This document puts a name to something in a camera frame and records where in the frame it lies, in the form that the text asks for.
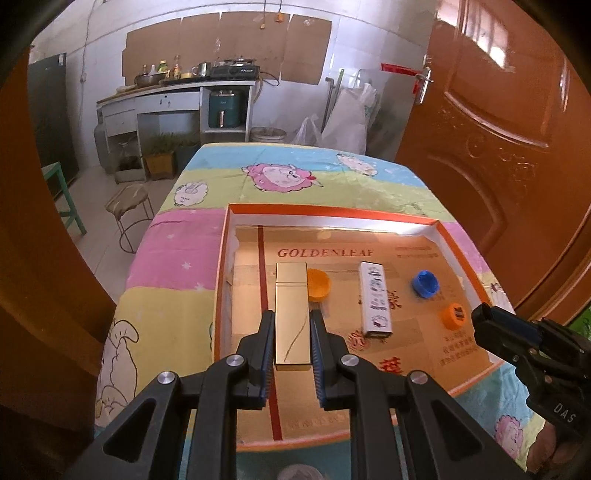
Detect person's right hand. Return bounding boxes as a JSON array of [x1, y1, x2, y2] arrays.
[[526, 413, 587, 476]]

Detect dark panel door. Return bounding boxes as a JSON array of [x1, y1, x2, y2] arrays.
[[28, 52, 79, 185]]

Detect brown wooden door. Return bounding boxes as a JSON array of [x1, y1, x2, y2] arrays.
[[394, 0, 591, 333]]

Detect shallow cardboard box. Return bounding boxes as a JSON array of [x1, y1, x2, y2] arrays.
[[211, 203, 506, 453]]

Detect teal air fryer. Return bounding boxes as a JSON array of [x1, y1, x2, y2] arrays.
[[208, 90, 245, 129]]

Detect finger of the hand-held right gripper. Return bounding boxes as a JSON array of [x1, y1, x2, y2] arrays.
[[501, 313, 591, 365], [471, 302, 539, 370]]

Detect gold rectangular box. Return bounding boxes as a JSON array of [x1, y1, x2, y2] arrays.
[[274, 261, 309, 371]]

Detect green wooden stool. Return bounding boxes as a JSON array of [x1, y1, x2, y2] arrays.
[[41, 161, 88, 237]]

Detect white bucket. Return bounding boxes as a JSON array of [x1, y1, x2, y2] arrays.
[[250, 127, 287, 144]]

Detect blue bottle cap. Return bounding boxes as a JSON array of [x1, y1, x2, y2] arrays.
[[412, 271, 440, 298]]

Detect large white plastic bag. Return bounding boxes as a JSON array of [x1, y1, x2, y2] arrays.
[[321, 83, 382, 155]]

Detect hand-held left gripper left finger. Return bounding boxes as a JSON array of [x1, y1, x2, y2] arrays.
[[60, 310, 276, 480]]

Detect brown wooden door frame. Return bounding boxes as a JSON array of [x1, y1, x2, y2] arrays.
[[0, 41, 118, 480]]

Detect white printed lighter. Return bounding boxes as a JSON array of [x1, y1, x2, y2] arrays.
[[359, 261, 394, 339]]

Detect cardboard wall sheets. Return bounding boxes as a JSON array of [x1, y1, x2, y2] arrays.
[[121, 11, 333, 86]]

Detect plain orange bottle cap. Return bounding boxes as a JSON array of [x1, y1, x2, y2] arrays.
[[307, 269, 332, 302]]

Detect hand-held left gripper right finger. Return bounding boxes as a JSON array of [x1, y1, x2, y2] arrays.
[[308, 308, 529, 480]]

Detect metal door handle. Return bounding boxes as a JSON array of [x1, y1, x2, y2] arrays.
[[414, 54, 435, 107]]

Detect orange cap with black label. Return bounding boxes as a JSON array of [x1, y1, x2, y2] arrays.
[[440, 302, 468, 330]]

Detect round metal stool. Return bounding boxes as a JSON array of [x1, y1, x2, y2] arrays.
[[105, 183, 155, 254]]

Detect white kitchen counter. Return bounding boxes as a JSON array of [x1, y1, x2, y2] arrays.
[[96, 79, 258, 160]]

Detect planter box with grass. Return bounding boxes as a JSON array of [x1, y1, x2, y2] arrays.
[[143, 133, 178, 181], [178, 131, 201, 169]]

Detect metal pole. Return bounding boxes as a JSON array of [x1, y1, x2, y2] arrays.
[[323, 76, 335, 130]]

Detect red paper strip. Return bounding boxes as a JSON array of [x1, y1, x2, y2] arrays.
[[381, 63, 423, 77]]

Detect small white plastic bag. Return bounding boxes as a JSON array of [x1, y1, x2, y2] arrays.
[[290, 114, 324, 147]]

